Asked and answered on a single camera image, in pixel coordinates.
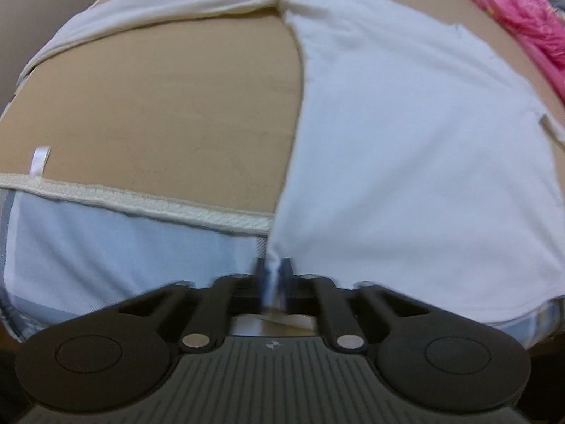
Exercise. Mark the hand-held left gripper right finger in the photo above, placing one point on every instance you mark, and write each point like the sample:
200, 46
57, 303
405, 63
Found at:
286, 280

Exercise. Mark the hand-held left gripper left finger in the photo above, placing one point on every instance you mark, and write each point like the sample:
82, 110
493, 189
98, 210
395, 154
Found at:
263, 280

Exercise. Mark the white long-sleeve shirt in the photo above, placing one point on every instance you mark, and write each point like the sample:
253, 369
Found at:
397, 141

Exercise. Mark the pink patterned cloth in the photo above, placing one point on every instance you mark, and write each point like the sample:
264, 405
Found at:
521, 17

